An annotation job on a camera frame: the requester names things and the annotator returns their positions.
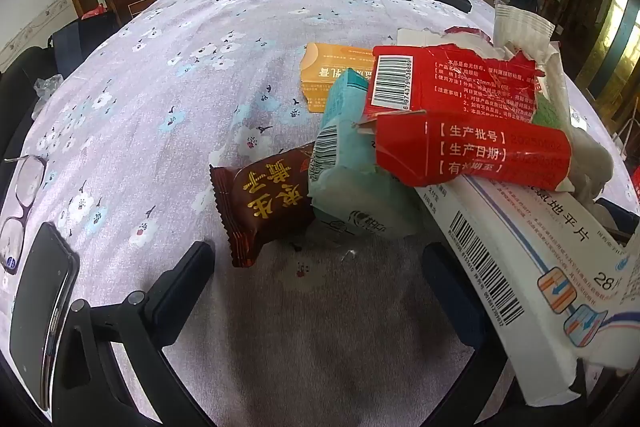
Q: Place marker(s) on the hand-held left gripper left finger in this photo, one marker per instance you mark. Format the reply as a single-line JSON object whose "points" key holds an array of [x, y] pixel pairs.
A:
{"points": [[176, 288]]}

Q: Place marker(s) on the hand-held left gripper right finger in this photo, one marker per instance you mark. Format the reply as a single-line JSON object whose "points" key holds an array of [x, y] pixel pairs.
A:
{"points": [[450, 287]]}

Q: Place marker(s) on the white medicine box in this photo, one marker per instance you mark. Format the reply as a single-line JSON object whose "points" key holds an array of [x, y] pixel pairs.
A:
{"points": [[525, 257]]}

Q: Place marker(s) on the brown snack wrapper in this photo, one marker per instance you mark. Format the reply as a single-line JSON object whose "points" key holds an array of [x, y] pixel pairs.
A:
{"points": [[260, 202]]}

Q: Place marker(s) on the teal packet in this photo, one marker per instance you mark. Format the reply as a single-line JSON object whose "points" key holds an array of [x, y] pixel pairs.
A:
{"points": [[350, 157]]}

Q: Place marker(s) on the red torn carton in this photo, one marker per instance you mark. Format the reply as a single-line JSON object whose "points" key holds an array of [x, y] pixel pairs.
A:
{"points": [[450, 102]]}

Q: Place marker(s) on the green towel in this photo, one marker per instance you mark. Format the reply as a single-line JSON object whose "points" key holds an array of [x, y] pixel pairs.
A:
{"points": [[550, 114]]}

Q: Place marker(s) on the orange card box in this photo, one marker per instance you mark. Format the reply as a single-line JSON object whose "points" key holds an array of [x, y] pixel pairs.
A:
{"points": [[325, 67]]}

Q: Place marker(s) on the white plastic wrapper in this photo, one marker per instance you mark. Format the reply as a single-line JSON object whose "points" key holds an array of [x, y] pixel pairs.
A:
{"points": [[520, 27]]}

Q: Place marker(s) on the black smartphone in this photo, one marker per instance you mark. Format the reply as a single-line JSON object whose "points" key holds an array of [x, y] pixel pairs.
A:
{"points": [[42, 307]]}

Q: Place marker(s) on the eyeglasses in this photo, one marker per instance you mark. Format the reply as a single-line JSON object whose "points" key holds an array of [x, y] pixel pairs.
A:
{"points": [[27, 187]]}

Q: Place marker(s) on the lilac floral tablecloth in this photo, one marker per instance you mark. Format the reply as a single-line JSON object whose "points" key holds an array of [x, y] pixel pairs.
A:
{"points": [[175, 82]]}

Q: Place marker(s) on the clear plastic bag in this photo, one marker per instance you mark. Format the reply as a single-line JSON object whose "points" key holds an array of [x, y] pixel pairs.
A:
{"points": [[47, 87]]}

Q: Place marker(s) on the black chair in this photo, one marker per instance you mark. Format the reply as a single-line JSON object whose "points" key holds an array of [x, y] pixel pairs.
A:
{"points": [[20, 72]]}

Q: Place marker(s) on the red plastic bag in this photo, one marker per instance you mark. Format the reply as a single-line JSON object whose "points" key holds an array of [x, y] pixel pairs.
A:
{"points": [[95, 12]]}

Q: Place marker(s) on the gold pillar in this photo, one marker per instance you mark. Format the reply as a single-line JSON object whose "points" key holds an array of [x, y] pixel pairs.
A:
{"points": [[612, 27]]}

